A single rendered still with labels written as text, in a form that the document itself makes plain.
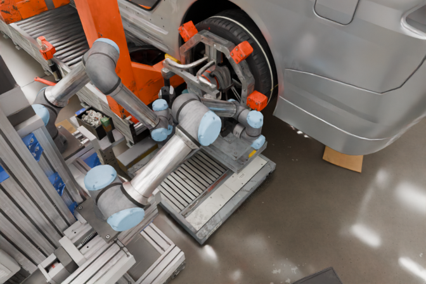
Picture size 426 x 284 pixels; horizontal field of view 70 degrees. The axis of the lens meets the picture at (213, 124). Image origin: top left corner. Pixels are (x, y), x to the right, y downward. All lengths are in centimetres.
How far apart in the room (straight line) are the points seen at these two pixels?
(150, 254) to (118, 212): 85
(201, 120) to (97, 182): 44
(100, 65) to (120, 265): 79
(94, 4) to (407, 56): 140
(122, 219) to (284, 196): 150
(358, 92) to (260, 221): 117
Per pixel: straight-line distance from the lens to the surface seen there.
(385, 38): 132
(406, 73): 137
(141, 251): 194
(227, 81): 159
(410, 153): 302
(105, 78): 128
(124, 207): 111
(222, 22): 174
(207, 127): 105
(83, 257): 138
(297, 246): 220
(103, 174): 120
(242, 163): 227
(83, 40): 364
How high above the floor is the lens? 197
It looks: 46 degrees down
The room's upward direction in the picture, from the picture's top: straight up
